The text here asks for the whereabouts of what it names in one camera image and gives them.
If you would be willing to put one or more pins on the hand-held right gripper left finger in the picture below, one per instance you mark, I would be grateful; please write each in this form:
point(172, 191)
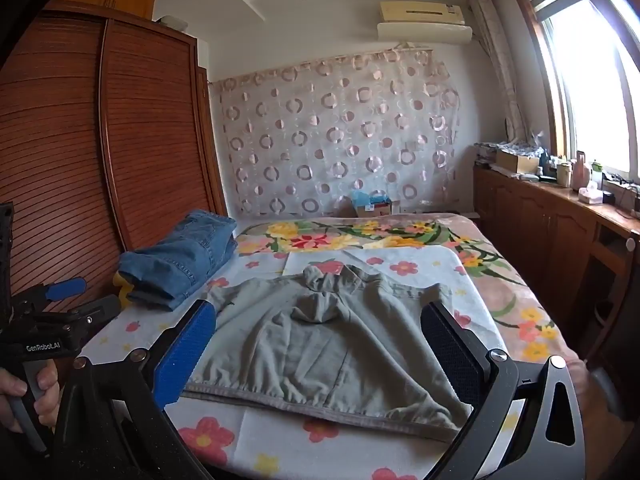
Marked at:
point(184, 355)

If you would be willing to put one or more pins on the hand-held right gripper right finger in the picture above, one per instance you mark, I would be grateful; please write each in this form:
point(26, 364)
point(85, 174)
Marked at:
point(452, 347)

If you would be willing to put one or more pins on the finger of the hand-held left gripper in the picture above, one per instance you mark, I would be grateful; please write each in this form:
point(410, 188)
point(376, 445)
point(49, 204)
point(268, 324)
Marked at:
point(65, 289)
point(97, 312)

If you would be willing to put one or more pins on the grey pants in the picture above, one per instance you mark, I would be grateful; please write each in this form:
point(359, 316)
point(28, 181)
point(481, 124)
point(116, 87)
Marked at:
point(320, 355)

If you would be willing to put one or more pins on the person's left hand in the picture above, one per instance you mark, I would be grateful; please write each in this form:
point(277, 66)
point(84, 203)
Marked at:
point(47, 395)

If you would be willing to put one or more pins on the pink floral blanket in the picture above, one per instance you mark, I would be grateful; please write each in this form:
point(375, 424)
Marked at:
point(520, 310)

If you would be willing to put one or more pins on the folded blue jeans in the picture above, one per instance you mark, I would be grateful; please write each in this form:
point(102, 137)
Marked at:
point(180, 255)

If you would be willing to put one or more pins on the white flower print sheet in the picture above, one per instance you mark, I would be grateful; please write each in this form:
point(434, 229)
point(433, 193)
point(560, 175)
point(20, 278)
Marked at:
point(240, 440)

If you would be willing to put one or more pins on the brown slatted wooden wardrobe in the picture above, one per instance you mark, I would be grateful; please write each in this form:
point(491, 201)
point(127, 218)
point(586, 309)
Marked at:
point(75, 160)

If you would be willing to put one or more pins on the low wooden cabinet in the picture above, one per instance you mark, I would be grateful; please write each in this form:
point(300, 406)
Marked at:
point(540, 230)

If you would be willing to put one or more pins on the cardboard box with blue bag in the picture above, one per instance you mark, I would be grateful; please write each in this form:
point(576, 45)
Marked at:
point(375, 206)

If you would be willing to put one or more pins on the pile of printed cloth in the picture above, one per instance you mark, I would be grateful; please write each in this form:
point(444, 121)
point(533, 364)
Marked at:
point(486, 152)

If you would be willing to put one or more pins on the pink tissue box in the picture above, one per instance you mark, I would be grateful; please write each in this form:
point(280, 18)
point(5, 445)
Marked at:
point(591, 195)

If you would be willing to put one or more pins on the white jar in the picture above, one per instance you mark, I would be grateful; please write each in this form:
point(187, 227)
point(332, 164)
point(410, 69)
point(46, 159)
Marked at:
point(564, 174)

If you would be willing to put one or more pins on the pink bottle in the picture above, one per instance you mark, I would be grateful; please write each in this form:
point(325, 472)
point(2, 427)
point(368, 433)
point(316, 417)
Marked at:
point(582, 172)

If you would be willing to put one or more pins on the circle pattern sheer curtain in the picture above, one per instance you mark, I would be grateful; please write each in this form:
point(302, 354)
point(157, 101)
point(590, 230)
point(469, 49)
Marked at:
point(340, 130)

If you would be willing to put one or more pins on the pale window curtain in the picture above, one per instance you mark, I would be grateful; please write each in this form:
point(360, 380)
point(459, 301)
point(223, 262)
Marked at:
point(502, 70)

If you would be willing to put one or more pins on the grey box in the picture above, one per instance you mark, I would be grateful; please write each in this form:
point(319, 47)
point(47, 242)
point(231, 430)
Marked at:
point(172, 22)

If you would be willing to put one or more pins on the wooden frame window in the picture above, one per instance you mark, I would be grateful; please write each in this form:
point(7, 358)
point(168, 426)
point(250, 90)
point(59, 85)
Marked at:
point(585, 85)

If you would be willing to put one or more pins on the beige wall air conditioner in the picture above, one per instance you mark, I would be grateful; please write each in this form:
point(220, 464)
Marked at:
point(425, 22)

